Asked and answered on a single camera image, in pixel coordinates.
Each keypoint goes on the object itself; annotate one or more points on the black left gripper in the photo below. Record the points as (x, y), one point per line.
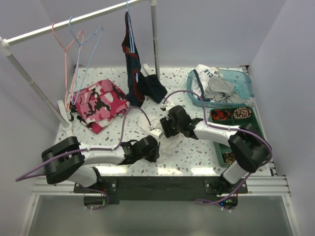
(155, 155)

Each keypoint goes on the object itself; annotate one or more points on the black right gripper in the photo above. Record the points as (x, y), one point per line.
(165, 124)

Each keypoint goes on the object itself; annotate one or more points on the white tank top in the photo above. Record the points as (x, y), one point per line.
(168, 146)

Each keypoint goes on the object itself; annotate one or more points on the light blue wire hanger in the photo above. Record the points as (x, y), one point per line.
(95, 38)

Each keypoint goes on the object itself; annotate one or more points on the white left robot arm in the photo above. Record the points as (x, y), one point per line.
(69, 159)

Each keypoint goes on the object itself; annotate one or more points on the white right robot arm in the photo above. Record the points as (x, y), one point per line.
(251, 151)

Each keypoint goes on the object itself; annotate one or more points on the navy maroon tank top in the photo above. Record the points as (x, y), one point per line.
(133, 67)

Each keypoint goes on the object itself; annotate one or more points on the blue hanger with navy top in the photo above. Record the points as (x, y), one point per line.
(131, 40)

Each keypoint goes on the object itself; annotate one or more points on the orange black rolled belt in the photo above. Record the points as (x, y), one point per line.
(220, 115)

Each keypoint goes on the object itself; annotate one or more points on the dark navy folded garment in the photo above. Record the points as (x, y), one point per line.
(151, 86)

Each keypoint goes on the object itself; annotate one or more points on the grey crumpled garment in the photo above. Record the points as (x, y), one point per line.
(222, 91)

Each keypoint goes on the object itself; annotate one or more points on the white printed shirt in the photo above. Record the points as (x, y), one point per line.
(204, 74)

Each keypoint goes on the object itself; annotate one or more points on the green compartment tray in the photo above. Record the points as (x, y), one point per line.
(220, 148)

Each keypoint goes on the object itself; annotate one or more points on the brown patterned rolled belt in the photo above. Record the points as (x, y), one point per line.
(228, 158)

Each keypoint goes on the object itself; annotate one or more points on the pink black rolled belt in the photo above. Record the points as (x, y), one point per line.
(241, 113)

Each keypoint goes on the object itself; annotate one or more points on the pink camouflage garment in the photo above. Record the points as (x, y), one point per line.
(97, 105)

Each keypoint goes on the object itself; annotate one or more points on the teal plastic laundry basket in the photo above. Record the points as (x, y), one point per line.
(242, 86)

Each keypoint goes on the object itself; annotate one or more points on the silver clothes rack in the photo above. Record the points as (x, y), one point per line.
(5, 50)

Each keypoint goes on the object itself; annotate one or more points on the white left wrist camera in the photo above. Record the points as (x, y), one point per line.
(156, 133)

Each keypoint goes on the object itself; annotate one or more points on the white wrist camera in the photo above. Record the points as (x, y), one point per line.
(167, 106)
(156, 133)

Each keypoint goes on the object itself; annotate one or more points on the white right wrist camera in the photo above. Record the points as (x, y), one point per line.
(167, 106)

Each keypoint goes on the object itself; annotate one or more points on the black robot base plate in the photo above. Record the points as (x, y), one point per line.
(201, 190)

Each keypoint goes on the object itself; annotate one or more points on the pink wire hanger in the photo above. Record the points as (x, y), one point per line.
(68, 89)

